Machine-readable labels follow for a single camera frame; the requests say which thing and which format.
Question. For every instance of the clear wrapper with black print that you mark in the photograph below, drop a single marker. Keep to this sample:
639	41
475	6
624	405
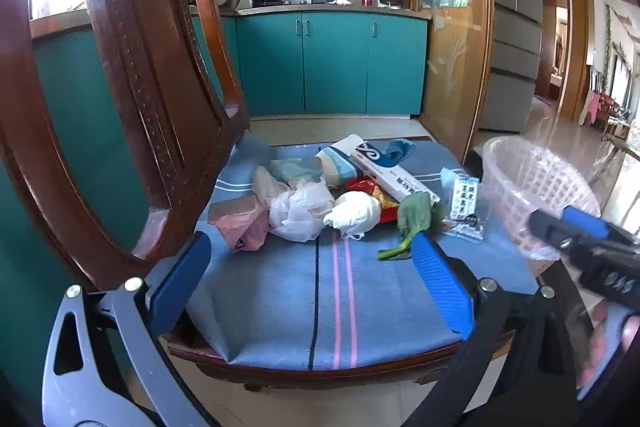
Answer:
462	202

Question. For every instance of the white plastic bag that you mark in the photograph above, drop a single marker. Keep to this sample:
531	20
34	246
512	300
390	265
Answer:
295	212

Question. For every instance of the wooden door frame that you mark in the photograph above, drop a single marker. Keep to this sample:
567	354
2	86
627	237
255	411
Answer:
577	47

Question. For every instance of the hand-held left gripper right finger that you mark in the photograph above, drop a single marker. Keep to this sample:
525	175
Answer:
442	287

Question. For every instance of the white and blue toothpaste box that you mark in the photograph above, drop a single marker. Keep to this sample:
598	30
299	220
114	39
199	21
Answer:
380	172

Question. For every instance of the wooden chair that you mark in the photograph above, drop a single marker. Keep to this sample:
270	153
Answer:
150	57

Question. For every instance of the teal tissue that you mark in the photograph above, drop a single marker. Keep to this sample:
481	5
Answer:
292	169

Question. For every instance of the paper cup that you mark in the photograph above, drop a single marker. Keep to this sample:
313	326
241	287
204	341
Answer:
332	164

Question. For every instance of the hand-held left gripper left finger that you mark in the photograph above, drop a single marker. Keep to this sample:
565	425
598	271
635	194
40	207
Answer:
180	277

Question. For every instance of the green vegetable leaf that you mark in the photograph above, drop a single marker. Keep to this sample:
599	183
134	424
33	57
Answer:
415	212

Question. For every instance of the white plastic basket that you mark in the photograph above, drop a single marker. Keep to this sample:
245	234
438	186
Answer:
520	187

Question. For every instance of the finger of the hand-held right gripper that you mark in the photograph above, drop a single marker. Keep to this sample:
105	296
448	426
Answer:
550	229
585	219

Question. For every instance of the crumpled blue cloth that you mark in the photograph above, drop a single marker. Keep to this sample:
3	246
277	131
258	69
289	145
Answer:
397	151

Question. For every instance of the grey refrigerator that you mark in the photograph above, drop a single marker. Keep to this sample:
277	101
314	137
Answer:
515	47

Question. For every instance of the white rag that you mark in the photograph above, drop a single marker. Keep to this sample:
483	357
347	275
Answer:
341	1

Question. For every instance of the pink plastic bag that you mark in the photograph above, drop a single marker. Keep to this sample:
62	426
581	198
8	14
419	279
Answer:
240	227

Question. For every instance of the red snack packet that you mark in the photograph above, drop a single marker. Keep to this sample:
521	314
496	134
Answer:
360	184

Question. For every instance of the wooden framed glass door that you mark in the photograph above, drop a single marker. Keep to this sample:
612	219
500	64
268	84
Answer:
450	57

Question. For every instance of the blue striped cloth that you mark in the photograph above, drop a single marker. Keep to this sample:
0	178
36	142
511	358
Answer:
280	297

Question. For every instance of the person's right hand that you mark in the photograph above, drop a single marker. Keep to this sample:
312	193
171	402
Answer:
607	342

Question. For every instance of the white tissue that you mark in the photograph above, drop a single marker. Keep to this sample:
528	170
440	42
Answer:
352	209

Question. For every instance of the teal kitchen cabinet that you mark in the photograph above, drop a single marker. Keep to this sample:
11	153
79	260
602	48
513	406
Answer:
335	62

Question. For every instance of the pink clothes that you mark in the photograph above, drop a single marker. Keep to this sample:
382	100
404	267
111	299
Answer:
590	107

